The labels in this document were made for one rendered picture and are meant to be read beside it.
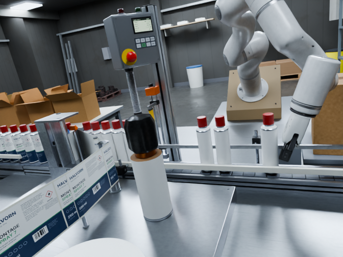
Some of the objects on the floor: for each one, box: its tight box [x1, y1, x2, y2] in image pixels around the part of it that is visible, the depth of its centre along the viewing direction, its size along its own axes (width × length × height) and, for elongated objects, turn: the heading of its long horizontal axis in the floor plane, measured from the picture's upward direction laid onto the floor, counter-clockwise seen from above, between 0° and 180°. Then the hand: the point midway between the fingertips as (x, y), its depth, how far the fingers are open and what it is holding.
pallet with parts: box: [95, 85, 122, 102], centre depth 913 cm, size 89×128×46 cm
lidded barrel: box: [186, 65, 203, 88], centre depth 828 cm, size 53×53×66 cm
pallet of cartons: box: [259, 59, 302, 81], centre depth 731 cm, size 132×91×48 cm
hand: (285, 154), depth 84 cm, fingers closed, pressing on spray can
